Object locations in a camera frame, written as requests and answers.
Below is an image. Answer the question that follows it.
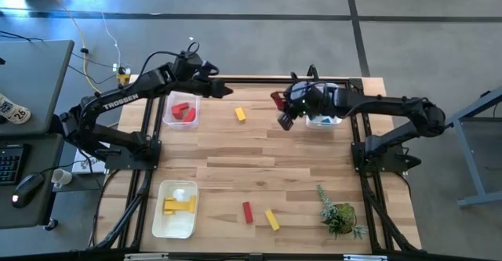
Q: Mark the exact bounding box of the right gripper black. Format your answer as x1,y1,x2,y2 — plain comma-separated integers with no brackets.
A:
269,81,342,132

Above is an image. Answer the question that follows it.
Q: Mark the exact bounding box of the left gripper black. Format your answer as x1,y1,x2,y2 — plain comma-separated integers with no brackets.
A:
172,52,235,100

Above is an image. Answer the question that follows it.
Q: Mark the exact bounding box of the yellow arch wooden block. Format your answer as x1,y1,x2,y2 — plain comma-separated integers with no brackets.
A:
164,196,182,216

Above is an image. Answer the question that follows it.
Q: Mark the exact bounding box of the clear plastic bin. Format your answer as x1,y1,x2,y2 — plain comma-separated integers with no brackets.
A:
162,90,201,131

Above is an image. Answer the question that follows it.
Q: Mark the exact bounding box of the potted green plant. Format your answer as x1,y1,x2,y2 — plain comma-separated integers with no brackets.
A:
315,184,368,241

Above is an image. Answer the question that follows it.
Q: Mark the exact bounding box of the large white plastic bin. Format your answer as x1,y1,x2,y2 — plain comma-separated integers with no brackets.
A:
151,179,200,240

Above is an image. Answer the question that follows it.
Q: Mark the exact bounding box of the white printed paper sheet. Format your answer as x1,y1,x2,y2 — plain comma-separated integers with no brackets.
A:
71,129,115,176

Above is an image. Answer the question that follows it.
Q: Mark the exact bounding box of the white mug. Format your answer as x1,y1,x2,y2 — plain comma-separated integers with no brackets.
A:
50,168,74,190

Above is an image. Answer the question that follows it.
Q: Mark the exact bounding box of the grey desk top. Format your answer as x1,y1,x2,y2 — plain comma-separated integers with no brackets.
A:
0,132,66,230
0,39,75,137

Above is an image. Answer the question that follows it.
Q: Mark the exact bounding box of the white printed can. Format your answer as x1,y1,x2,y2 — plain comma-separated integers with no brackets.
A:
0,92,32,125

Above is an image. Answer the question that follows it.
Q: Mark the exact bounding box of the black computer mouse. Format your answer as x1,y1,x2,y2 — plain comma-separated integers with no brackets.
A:
10,172,46,209

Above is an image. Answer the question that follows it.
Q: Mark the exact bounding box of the black backlit keyboard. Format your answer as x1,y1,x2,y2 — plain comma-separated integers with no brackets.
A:
0,143,31,187

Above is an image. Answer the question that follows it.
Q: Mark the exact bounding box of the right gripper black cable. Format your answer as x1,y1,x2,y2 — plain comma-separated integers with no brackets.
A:
289,71,326,88

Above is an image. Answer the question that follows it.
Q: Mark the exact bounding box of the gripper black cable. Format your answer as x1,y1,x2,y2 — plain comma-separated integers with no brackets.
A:
289,71,326,88
139,41,220,78

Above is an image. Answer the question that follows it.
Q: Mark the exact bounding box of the small white handled bin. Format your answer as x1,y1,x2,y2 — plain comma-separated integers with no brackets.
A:
304,82,344,130

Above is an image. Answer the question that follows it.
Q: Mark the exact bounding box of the black frame hook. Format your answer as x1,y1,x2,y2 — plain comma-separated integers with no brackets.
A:
306,63,321,81

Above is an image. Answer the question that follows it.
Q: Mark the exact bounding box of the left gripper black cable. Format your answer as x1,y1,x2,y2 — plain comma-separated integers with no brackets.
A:
139,41,220,78

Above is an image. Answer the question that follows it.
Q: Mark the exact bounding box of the white floor cable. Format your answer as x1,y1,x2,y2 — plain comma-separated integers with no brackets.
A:
88,0,122,70

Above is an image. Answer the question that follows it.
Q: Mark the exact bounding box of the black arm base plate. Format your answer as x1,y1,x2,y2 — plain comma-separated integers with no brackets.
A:
104,139,162,172
351,140,423,174

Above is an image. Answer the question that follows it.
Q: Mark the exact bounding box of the black floor cable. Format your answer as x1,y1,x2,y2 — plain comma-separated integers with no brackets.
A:
0,29,44,43
67,52,118,85

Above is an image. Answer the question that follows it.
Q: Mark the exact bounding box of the yellow floor cable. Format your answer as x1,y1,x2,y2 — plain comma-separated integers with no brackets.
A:
46,0,130,97

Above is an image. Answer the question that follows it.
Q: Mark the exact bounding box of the silver metal bracket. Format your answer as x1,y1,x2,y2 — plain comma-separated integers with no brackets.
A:
124,252,169,261
343,254,388,261

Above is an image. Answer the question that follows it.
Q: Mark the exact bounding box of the thin black cable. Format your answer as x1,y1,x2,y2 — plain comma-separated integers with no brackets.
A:
90,169,115,248

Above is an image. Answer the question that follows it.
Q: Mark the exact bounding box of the grey metal table frame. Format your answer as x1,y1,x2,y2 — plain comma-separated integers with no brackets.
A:
431,86,502,208

